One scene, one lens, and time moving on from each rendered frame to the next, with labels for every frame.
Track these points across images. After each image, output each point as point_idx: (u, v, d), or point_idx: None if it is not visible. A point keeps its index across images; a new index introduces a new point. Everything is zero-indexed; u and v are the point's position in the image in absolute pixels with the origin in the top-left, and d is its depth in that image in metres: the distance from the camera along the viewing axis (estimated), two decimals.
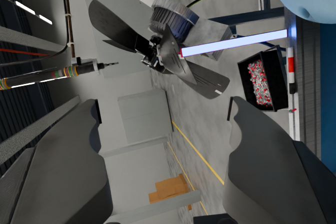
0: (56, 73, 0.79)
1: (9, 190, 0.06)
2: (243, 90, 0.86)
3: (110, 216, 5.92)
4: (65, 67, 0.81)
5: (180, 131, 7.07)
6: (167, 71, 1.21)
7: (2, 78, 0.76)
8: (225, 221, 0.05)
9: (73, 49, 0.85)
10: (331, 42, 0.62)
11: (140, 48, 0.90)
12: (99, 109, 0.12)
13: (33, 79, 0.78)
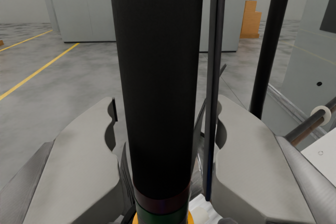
0: (167, 221, 0.11)
1: (27, 181, 0.07)
2: None
3: None
4: (191, 216, 0.14)
5: (63, 53, 5.67)
6: (124, 178, 0.56)
7: None
8: (225, 221, 0.05)
9: None
10: None
11: None
12: (115, 107, 0.12)
13: (154, 75, 0.07)
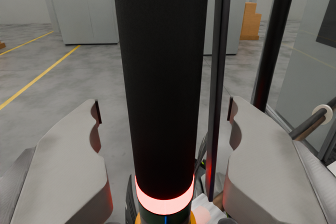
0: (170, 222, 0.11)
1: (9, 190, 0.06)
2: None
3: None
4: (193, 216, 0.14)
5: (64, 57, 5.73)
6: (130, 210, 0.64)
7: None
8: (225, 221, 0.05)
9: None
10: None
11: None
12: (99, 109, 0.12)
13: (158, 78, 0.07)
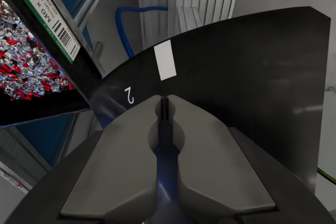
0: None
1: (76, 164, 0.07)
2: (36, 36, 0.21)
3: None
4: None
5: None
6: None
7: None
8: (225, 221, 0.05)
9: None
10: None
11: None
12: (163, 106, 0.12)
13: None
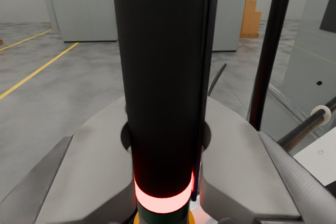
0: (168, 221, 0.11)
1: (46, 173, 0.07)
2: None
3: None
4: (192, 216, 0.14)
5: (62, 53, 5.66)
6: None
7: None
8: (225, 221, 0.05)
9: None
10: None
11: None
12: None
13: (156, 76, 0.07)
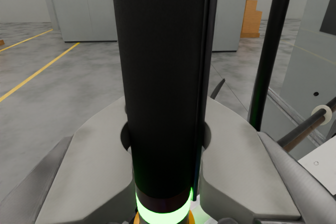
0: (168, 220, 0.11)
1: (46, 173, 0.07)
2: None
3: None
4: (192, 215, 0.14)
5: (63, 53, 5.68)
6: None
7: None
8: (225, 221, 0.05)
9: None
10: None
11: None
12: None
13: (156, 76, 0.07)
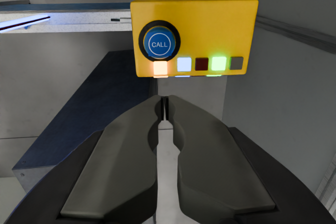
0: None
1: (76, 164, 0.07)
2: None
3: None
4: None
5: None
6: None
7: None
8: (225, 221, 0.05)
9: None
10: None
11: None
12: (163, 106, 0.12)
13: None
